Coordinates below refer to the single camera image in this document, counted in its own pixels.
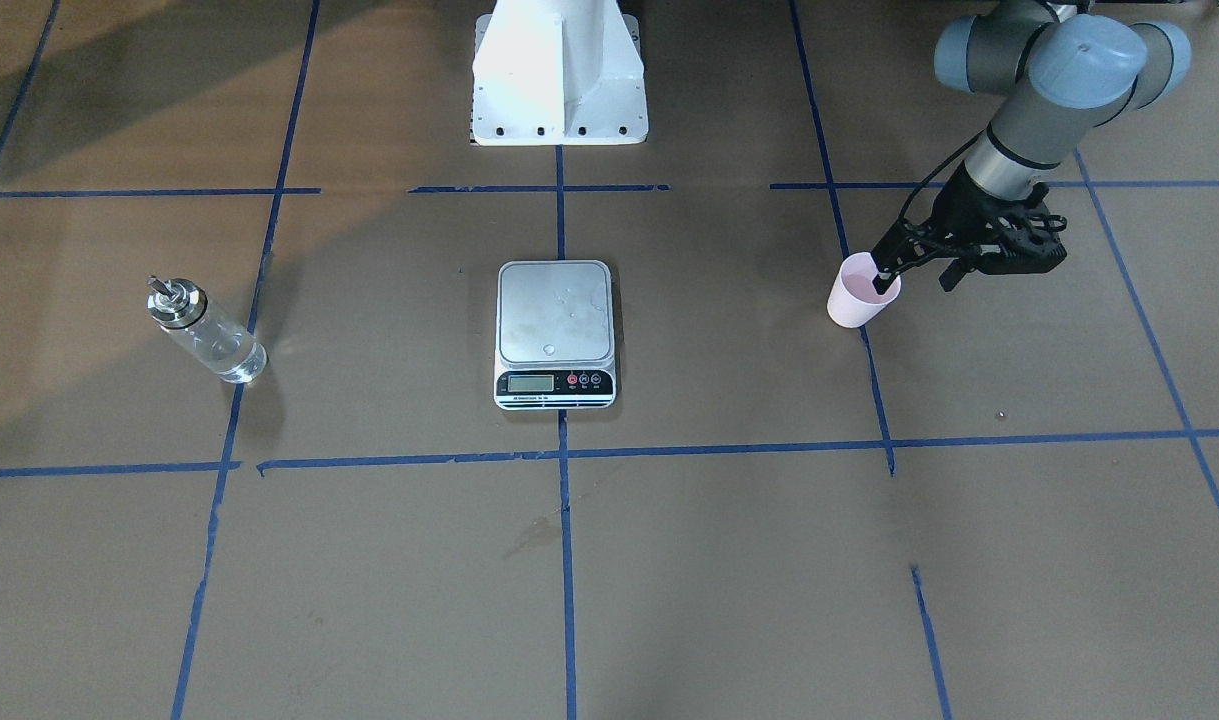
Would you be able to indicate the silver digital kitchen scale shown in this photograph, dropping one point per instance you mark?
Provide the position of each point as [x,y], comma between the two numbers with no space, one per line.
[555,336]

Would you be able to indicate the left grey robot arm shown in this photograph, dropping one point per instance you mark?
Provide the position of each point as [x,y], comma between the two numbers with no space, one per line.
[1060,71]

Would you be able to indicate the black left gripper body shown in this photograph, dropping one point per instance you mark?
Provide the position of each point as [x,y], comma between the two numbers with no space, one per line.
[959,209]

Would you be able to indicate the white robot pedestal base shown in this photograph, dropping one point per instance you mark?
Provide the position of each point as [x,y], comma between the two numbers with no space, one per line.
[558,73]

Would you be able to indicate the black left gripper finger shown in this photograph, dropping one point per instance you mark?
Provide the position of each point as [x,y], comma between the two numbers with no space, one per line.
[904,246]
[955,273]

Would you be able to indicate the clear glass sauce bottle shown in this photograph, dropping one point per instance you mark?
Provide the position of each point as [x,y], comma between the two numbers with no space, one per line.
[211,335]

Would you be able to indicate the pink plastic cup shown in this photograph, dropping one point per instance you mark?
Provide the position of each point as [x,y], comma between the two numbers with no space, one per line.
[853,299]

